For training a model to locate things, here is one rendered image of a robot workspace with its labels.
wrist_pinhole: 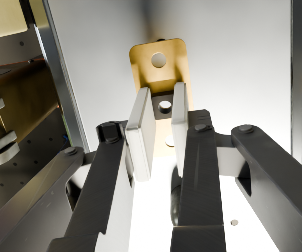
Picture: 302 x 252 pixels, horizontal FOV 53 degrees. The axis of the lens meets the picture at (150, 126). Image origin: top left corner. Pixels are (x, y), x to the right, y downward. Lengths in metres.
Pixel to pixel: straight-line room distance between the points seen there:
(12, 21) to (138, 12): 0.10
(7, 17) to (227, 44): 0.17
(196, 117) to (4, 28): 0.16
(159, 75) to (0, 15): 0.12
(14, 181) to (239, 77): 0.60
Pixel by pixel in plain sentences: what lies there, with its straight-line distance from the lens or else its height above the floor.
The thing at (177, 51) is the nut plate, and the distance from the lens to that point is 0.20.
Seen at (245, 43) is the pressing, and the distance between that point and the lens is 0.27.
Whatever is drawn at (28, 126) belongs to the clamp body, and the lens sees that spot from 0.30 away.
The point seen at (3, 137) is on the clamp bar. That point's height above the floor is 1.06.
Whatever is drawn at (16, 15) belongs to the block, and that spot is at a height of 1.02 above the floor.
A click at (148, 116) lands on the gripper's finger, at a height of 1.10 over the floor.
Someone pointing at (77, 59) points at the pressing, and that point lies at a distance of 0.28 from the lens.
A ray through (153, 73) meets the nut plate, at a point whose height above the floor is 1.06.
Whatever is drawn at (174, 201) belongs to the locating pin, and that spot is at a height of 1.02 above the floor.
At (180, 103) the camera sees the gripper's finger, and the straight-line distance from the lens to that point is 0.16.
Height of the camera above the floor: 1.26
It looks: 67 degrees down
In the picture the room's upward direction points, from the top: 169 degrees counter-clockwise
